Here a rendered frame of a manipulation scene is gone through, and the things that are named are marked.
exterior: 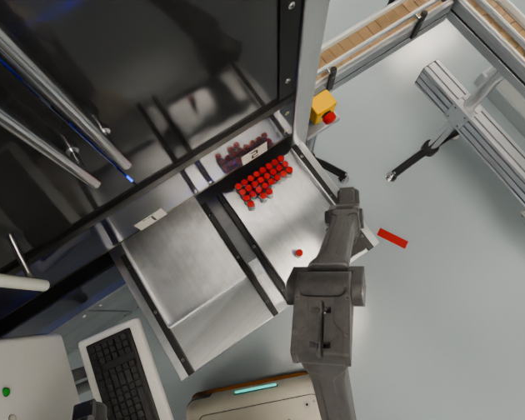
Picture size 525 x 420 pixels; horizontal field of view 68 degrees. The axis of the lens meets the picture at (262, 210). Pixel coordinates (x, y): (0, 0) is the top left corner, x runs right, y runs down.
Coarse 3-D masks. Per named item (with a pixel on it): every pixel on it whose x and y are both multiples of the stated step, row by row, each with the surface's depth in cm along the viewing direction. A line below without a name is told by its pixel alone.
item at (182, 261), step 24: (168, 216) 121; (192, 216) 121; (144, 240) 119; (168, 240) 119; (192, 240) 119; (216, 240) 119; (144, 264) 117; (168, 264) 117; (192, 264) 117; (216, 264) 117; (168, 288) 115; (192, 288) 115; (216, 288) 115; (168, 312) 113; (192, 312) 113
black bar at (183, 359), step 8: (128, 264) 116; (136, 280) 114; (144, 288) 114; (144, 296) 113; (152, 304) 112; (152, 312) 112; (160, 320) 111; (168, 328) 111; (168, 336) 110; (176, 344) 109; (176, 352) 109; (184, 360) 108; (184, 368) 108; (192, 368) 109
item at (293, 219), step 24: (288, 192) 122; (312, 192) 121; (240, 216) 120; (264, 216) 120; (288, 216) 120; (312, 216) 119; (264, 240) 118; (288, 240) 118; (312, 240) 118; (288, 264) 116
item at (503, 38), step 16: (464, 0) 132; (480, 0) 127; (496, 0) 131; (448, 16) 139; (464, 16) 133; (480, 16) 130; (496, 16) 126; (512, 16) 130; (464, 32) 137; (480, 32) 132; (496, 32) 128; (512, 32) 124; (480, 48) 135; (496, 48) 130; (512, 48) 126; (496, 64) 133; (512, 64) 128; (512, 80) 131
